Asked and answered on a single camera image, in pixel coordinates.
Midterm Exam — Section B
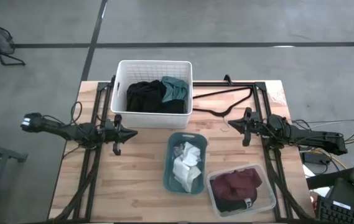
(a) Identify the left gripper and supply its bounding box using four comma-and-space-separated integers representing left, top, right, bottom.
103, 114, 139, 156

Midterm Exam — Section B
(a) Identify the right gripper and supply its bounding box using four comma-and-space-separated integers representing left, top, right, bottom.
228, 107, 269, 147

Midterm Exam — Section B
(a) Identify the large black cloth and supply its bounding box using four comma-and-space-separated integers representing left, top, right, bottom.
126, 80, 186, 114

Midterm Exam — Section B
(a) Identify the maroon cloth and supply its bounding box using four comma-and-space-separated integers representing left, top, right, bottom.
210, 167, 263, 202

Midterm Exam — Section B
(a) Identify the black clothes hanger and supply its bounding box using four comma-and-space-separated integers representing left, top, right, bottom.
192, 86, 254, 132

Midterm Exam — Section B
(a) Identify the teal plastic bin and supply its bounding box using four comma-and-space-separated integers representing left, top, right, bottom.
163, 132, 208, 195

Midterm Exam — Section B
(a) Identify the teal green cloth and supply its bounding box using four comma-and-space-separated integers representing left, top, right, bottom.
161, 76, 189, 103

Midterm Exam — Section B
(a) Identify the white plastic laundry basket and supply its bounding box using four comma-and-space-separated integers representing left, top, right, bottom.
110, 60, 193, 129

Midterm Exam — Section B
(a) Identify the clear plastic container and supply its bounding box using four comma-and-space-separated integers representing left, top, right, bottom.
206, 164, 277, 218

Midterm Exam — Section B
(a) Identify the black cloth with white label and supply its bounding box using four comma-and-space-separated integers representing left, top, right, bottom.
215, 195, 258, 214

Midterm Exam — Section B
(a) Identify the black power adapter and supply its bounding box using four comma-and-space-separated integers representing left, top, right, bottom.
302, 151, 332, 166

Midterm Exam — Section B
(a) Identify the black flat board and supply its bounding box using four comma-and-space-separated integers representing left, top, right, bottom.
305, 167, 354, 190

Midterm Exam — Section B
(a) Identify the black keyboard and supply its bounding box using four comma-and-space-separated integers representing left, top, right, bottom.
315, 195, 354, 224

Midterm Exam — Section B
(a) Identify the grey cable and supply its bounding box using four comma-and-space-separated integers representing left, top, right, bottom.
291, 117, 354, 130

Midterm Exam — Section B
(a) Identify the yellow cable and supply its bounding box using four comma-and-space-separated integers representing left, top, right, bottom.
319, 149, 348, 170

